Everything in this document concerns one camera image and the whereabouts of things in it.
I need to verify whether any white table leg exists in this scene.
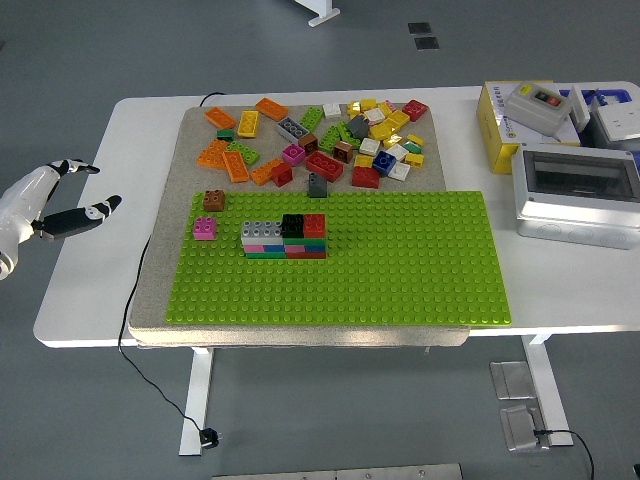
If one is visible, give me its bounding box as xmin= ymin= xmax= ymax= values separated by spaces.
xmin=519 ymin=333 xmax=575 ymax=448
xmin=178 ymin=347 xmax=215 ymax=457

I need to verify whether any blue four-stud brick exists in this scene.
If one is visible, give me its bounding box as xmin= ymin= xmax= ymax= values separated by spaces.
xmin=371 ymin=150 xmax=397 ymax=177

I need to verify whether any lime green eight-stud brick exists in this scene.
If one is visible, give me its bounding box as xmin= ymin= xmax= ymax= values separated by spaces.
xmin=317 ymin=124 xmax=341 ymax=154
xmin=335 ymin=121 xmax=362 ymax=150
xmin=225 ymin=140 xmax=261 ymax=166
xmin=299 ymin=106 xmax=325 ymax=133

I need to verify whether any white furniture foot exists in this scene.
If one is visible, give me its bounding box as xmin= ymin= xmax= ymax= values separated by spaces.
xmin=293 ymin=0 xmax=341 ymax=28

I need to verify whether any grey eight-stud brick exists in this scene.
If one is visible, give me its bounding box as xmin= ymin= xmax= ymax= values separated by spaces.
xmin=241 ymin=219 xmax=285 ymax=240
xmin=276 ymin=116 xmax=309 ymax=144

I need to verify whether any green studded baseplate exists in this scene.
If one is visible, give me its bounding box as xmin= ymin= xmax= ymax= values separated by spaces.
xmin=164 ymin=190 xmax=515 ymax=327

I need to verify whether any red eight-stud brick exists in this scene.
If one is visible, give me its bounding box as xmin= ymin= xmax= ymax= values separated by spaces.
xmin=304 ymin=150 xmax=345 ymax=183

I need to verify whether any white wall socket panel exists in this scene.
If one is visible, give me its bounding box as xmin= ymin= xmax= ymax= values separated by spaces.
xmin=589 ymin=102 xmax=640 ymax=144

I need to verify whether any long metal floor plate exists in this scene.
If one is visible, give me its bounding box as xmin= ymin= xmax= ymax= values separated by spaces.
xmin=212 ymin=463 xmax=464 ymax=480

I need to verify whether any grey-brown mat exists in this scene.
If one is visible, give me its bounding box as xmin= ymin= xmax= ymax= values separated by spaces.
xmin=128 ymin=103 xmax=471 ymax=349

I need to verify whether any yellow eight-stud brick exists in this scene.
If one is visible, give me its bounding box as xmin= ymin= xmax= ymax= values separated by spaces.
xmin=236 ymin=110 xmax=260 ymax=139

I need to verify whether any yellow and white carton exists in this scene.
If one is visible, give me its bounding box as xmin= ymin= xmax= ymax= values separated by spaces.
xmin=475 ymin=79 xmax=584 ymax=175

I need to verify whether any black four-stud brick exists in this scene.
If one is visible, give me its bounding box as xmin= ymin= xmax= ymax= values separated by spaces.
xmin=280 ymin=213 xmax=306 ymax=239

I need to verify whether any blue plastic bin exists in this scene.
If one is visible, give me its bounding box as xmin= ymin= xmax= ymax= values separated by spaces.
xmin=558 ymin=87 xmax=632 ymax=109

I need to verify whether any white plastic plate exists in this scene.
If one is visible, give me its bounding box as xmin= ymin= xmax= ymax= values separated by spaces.
xmin=568 ymin=83 xmax=601 ymax=132

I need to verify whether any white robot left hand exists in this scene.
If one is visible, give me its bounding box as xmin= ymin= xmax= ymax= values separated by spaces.
xmin=0 ymin=158 xmax=123 ymax=281

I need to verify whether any black cord with plug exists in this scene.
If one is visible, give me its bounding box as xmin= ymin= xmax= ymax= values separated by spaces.
xmin=117 ymin=234 xmax=225 ymax=448

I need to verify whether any grey push-button switch box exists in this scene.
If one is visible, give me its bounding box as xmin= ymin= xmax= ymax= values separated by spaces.
xmin=502 ymin=80 xmax=574 ymax=137

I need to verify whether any white windowed distribution box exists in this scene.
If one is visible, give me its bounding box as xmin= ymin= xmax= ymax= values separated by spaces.
xmin=510 ymin=142 xmax=640 ymax=251

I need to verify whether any red six-stud brick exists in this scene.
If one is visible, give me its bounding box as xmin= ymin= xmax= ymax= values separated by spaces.
xmin=351 ymin=165 xmax=381 ymax=190

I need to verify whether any black floor cable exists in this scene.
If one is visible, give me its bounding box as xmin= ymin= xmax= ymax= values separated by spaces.
xmin=532 ymin=427 xmax=596 ymax=480

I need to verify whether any orange eight-stud brick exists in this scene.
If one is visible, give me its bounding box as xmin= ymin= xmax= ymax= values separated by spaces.
xmin=203 ymin=106 xmax=237 ymax=131
xmin=222 ymin=150 xmax=250 ymax=184
xmin=254 ymin=97 xmax=290 ymax=122
xmin=196 ymin=138 xmax=229 ymax=171
xmin=249 ymin=158 xmax=284 ymax=187

